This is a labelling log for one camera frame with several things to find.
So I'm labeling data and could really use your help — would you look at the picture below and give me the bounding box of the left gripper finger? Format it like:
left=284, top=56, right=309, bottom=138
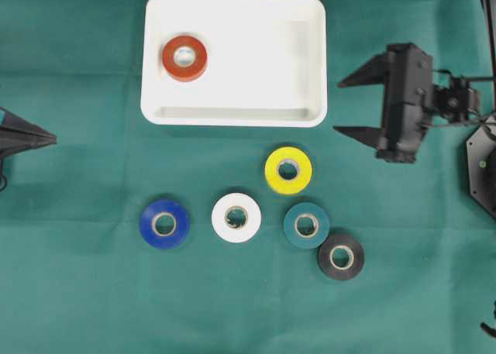
left=1, top=137, right=57, bottom=161
left=1, top=108, right=56, bottom=138

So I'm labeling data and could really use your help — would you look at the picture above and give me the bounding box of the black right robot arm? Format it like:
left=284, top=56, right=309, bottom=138
left=334, top=43, right=479, bottom=163

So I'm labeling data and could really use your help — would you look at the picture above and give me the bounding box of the black hook at edge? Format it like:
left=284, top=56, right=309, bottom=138
left=480, top=300, right=496, bottom=338

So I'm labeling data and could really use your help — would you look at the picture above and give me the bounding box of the black tape roll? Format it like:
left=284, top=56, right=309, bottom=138
left=318, top=233, right=365, bottom=280

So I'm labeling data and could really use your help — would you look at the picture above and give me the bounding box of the green table cloth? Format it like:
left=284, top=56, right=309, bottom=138
left=1, top=0, right=495, bottom=353

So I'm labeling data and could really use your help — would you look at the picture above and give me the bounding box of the red tape roll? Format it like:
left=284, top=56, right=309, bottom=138
left=161, top=35, right=208, bottom=82

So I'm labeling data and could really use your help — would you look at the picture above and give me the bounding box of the white tape roll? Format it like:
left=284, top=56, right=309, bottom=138
left=212, top=193, right=261, bottom=243

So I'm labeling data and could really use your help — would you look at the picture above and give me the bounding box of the white plastic tray case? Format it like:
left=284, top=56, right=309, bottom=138
left=140, top=0, right=327, bottom=128

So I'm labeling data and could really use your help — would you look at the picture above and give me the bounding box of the teal green tape roll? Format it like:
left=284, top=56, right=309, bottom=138
left=284, top=202, right=330, bottom=249

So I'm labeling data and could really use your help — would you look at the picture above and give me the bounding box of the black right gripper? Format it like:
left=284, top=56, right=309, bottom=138
left=333, top=43, right=433, bottom=163

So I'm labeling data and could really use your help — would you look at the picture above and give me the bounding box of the black frame post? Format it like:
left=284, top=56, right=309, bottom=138
left=480, top=0, right=495, bottom=57

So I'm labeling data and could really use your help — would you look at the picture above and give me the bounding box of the yellow tape roll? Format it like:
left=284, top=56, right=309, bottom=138
left=264, top=146, right=312, bottom=195

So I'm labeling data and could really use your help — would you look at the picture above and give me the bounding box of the blue tape roll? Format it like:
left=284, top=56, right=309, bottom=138
left=139, top=199, right=190, bottom=249

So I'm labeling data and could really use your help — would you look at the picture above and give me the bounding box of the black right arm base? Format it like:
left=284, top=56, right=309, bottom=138
left=466, top=114, right=495, bottom=218

